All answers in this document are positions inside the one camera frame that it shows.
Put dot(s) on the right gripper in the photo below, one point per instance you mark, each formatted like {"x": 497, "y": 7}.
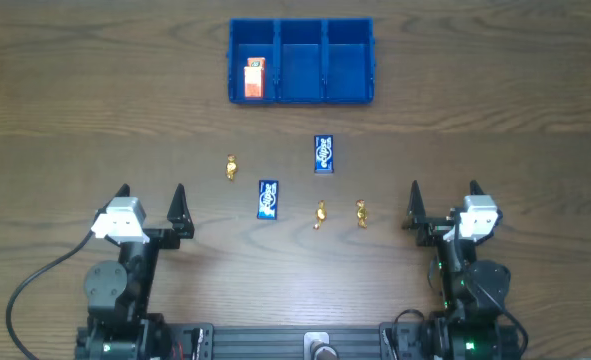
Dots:
{"x": 432, "y": 230}

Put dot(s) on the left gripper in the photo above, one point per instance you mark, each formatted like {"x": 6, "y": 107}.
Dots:
{"x": 162, "y": 238}

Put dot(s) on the blue candy pack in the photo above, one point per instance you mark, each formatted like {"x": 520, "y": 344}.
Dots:
{"x": 323, "y": 154}
{"x": 268, "y": 200}

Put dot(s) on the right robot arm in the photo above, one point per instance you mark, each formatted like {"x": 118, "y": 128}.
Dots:
{"x": 480, "y": 290}

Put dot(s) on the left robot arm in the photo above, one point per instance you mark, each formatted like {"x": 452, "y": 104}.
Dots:
{"x": 120, "y": 290}

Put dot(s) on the gold wrapped candy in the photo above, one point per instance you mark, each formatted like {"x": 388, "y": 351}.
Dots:
{"x": 361, "y": 214}
{"x": 231, "y": 167}
{"x": 320, "y": 215}

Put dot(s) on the blue tray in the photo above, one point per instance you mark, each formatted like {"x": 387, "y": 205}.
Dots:
{"x": 345, "y": 65}

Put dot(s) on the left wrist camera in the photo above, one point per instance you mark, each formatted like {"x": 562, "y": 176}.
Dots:
{"x": 122, "y": 220}

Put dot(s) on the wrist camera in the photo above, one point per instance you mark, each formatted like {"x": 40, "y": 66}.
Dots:
{"x": 477, "y": 215}
{"x": 122, "y": 220}

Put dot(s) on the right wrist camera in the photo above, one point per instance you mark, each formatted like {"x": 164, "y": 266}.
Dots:
{"x": 477, "y": 215}

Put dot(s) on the mounting rail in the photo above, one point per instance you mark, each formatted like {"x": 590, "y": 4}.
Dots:
{"x": 265, "y": 342}

